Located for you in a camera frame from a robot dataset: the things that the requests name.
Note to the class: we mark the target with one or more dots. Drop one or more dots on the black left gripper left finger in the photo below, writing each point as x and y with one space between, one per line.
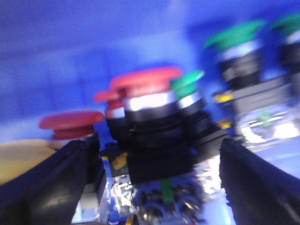
48 193

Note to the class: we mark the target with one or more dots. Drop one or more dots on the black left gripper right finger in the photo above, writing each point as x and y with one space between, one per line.
258 192

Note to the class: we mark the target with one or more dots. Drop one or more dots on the yellow mushroom push button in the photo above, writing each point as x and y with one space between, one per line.
18 157

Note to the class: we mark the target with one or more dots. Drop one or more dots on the red mushroom push button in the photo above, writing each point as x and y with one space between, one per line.
161 163

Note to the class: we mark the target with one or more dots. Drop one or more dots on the red push button left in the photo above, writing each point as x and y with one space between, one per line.
72 125

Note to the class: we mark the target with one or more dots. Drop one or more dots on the green push button middle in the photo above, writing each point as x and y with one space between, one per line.
204 135

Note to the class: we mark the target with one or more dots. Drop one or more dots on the green push button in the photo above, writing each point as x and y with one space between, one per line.
265 111
289 50
204 135

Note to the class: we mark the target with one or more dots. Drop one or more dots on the red push button behind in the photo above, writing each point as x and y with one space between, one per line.
114 113

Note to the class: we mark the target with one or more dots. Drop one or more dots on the left blue plastic bin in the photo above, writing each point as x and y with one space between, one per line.
55 55

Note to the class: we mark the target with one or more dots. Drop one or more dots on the green push button far right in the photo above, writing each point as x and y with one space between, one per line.
289 50

